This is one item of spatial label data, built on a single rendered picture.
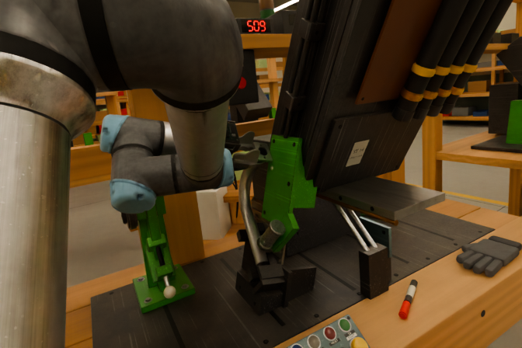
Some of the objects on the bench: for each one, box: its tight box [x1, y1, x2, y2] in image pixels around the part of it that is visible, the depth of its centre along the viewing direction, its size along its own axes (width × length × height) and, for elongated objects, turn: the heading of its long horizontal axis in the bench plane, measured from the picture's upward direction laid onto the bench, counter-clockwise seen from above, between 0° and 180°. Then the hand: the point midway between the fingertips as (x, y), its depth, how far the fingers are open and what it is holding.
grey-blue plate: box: [358, 216, 392, 281], centre depth 80 cm, size 10×2×14 cm, turn 57°
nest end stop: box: [252, 277, 286, 294], centre depth 73 cm, size 4×7×6 cm, turn 147°
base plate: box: [91, 209, 496, 348], centre depth 92 cm, size 42×110×2 cm, turn 147°
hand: (258, 155), depth 81 cm, fingers closed on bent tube, 3 cm apart
